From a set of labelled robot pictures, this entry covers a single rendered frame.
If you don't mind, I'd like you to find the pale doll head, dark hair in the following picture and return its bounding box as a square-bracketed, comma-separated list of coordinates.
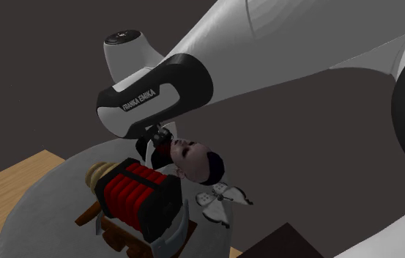
[144, 121, 225, 186]

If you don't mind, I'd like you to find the red black machine, wooden base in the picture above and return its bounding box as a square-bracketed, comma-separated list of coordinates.
[74, 157, 198, 258]

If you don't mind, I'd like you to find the white butterfly figure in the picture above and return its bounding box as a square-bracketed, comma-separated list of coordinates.
[195, 182, 254, 229]

